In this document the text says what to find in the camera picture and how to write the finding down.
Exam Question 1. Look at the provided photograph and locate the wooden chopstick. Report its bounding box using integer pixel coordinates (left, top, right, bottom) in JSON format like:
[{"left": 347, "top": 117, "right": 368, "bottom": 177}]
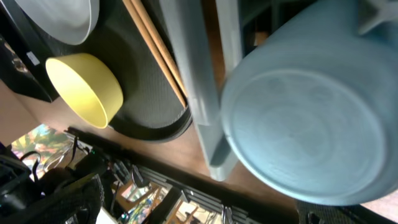
[
  {"left": 123, "top": 0, "right": 187, "bottom": 108},
  {"left": 131, "top": 0, "right": 187, "bottom": 96}
]

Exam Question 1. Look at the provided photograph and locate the blue cup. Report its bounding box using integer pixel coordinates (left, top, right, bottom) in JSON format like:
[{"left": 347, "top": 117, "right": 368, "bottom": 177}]
[{"left": 221, "top": 0, "right": 397, "bottom": 205}]

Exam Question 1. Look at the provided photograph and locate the yellow bowl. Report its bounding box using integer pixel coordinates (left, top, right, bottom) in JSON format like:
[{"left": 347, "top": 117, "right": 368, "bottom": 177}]
[{"left": 45, "top": 53, "right": 124, "bottom": 129}]

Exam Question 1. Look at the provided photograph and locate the grey plate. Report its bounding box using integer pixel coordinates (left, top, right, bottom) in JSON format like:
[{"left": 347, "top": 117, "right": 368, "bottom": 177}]
[{"left": 16, "top": 0, "right": 100, "bottom": 45}]

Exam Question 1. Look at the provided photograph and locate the grey dishwasher rack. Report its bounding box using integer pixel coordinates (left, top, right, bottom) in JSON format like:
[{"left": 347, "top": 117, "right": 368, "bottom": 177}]
[{"left": 161, "top": 1, "right": 396, "bottom": 180}]

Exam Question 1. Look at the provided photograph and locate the round black serving tray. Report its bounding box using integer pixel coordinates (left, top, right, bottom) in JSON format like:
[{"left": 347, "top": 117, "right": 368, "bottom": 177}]
[{"left": 0, "top": 0, "right": 193, "bottom": 143}]

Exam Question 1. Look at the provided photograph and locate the black rectangular tray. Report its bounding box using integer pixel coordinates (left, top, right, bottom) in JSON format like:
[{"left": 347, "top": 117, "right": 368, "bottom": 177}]
[{"left": 1, "top": 36, "right": 59, "bottom": 103}]

